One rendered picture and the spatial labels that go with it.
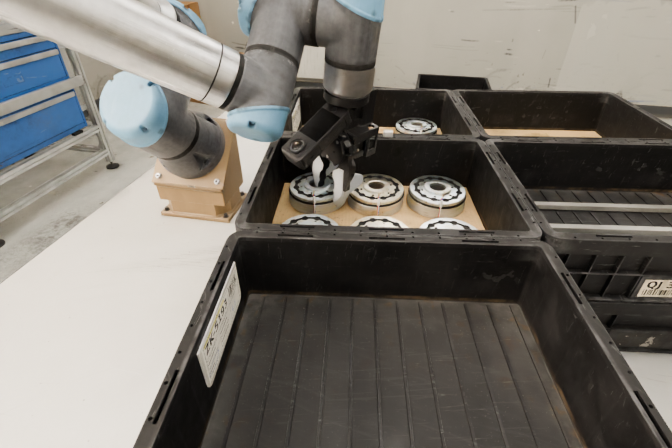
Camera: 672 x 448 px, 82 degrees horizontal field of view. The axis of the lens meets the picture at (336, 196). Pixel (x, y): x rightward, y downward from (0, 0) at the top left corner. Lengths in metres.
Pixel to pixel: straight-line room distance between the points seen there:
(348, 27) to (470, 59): 3.29
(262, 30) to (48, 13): 0.22
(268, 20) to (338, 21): 0.09
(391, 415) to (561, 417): 0.17
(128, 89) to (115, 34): 0.29
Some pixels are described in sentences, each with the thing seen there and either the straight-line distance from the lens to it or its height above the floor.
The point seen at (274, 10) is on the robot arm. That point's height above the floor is 1.17.
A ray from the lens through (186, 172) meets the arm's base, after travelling 0.88.
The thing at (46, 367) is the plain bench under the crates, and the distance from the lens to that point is 0.77.
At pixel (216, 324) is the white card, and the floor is 0.90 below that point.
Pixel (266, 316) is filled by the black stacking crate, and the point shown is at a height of 0.83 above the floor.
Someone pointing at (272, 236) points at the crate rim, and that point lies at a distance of 0.49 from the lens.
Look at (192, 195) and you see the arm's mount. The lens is 0.92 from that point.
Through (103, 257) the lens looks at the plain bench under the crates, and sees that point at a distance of 0.93.
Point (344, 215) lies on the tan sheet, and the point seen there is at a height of 0.83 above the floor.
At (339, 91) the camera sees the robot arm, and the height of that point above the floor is 1.06.
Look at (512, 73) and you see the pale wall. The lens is 3.89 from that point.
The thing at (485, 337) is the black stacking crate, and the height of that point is 0.83.
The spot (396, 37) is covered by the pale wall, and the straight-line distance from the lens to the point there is 3.77.
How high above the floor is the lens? 1.24
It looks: 33 degrees down
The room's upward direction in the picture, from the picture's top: straight up
